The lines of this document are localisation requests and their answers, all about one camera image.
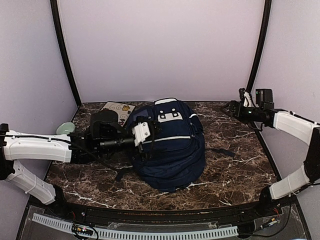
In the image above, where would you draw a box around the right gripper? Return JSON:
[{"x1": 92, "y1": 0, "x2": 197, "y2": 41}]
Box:
[{"x1": 220, "y1": 100, "x2": 264, "y2": 125}]

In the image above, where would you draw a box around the navy blue student backpack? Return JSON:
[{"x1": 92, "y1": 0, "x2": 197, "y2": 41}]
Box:
[{"x1": 115, "y1": 97, "x2": 235, "y2": 193}]

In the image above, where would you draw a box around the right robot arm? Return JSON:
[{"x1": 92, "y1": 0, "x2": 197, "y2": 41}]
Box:
[{"x1": 221, "y1": 88, "x2": 320, "y2": 217}]

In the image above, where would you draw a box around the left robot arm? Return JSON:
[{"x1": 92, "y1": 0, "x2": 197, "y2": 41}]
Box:
[{"x1": 0, "y1": 109, "x2": 155, "y2": 218}]

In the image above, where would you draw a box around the pale green ceramic bowl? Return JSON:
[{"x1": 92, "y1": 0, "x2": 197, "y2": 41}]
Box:
[{"x1": 56, "y1": 122, "x2": 76, "y2": 135}]

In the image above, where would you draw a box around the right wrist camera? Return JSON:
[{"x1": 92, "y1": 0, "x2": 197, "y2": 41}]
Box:
[{"x1": 238, "y1": 88, "x2": 255, "y2": 107}]

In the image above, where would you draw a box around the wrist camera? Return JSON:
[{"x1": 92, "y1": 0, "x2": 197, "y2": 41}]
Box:
[
  {"x1": 131, "y1": 119, "x2": 161, "y2": 147},
  {"x1": 238, "y1": 88, "x2": 255, "y2": 107}
]

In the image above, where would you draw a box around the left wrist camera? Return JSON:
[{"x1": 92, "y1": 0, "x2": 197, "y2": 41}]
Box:
[{"x1": 131, "y1": 119, "x2": 161, "y2": 147}]

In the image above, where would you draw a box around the grey slotted cable duct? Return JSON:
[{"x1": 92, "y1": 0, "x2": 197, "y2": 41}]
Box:
[{"x1": 31, "y1": 213, "x2": 239, "y2": 240}]

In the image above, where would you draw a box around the right black frame post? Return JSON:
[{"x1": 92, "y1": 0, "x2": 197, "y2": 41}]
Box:
[{"x1": 246, "y1": 0, "x2": 272, "y2": 92}]

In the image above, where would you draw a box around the black frame post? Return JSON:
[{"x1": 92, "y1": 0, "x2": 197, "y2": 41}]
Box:
[
  {"x1": 246, "y1": 0, "x2": 272, "y2": 92},
  {"x1": 50, "y1": 0, "x2": 82, "y2": 108}
]

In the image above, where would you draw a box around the left black frame post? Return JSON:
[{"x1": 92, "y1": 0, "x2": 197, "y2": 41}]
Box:
[{"x1": 50, "y1": 0, "x2": 82, "y2": 108}]

